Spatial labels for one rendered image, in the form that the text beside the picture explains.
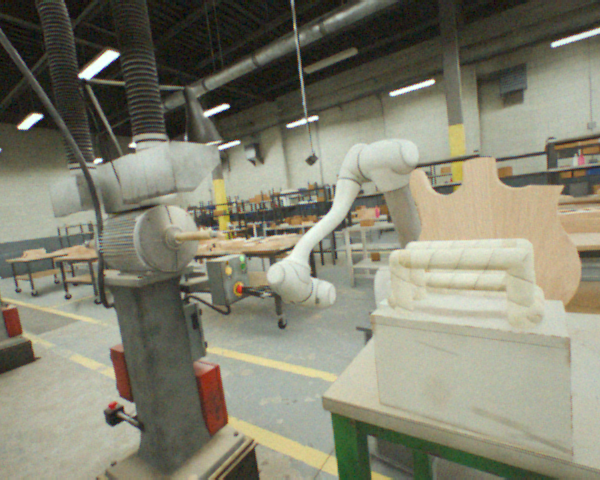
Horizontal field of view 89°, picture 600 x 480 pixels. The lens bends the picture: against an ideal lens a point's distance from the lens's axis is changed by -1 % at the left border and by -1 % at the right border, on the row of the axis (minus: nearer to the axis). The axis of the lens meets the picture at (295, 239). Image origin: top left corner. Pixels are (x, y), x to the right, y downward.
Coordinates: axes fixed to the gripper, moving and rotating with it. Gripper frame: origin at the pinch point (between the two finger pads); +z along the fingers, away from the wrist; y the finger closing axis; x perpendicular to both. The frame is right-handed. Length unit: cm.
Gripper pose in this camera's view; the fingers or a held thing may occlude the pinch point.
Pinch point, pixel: (248, 289)
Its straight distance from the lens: 138.9
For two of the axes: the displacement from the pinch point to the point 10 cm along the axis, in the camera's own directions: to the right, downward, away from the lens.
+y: 5.5, -1.6, 8.2
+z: -8.2, 0.5, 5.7
